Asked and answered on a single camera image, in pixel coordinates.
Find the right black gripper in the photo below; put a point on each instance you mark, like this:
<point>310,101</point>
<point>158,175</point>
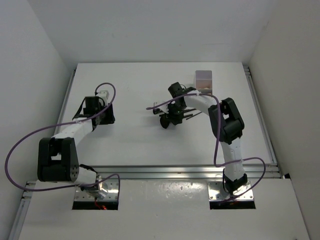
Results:
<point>175,119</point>

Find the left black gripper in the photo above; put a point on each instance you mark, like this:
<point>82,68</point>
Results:
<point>110,117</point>

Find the black fan brush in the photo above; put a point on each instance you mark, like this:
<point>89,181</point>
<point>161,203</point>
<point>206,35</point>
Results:
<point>165,120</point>

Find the thin black liner brush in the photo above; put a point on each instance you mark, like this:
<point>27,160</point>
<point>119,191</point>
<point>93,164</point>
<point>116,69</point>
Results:
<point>194,115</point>

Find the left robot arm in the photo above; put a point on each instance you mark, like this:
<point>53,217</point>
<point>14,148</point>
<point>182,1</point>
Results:
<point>57,156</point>

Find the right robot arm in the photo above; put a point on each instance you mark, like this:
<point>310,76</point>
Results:
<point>226,124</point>

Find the small black brush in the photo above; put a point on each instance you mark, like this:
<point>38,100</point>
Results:
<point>189,110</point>

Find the long round black brush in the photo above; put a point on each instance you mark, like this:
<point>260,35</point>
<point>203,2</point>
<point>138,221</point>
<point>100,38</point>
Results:
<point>157,111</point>

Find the white three-compartment organizer box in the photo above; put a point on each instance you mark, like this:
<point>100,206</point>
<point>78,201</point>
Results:
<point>204,78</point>

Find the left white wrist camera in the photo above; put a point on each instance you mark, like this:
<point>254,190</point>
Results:
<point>103,96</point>

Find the aluminium rail front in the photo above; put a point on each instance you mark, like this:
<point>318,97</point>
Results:
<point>145,172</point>

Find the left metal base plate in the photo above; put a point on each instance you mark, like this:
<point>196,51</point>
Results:
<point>106,191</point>

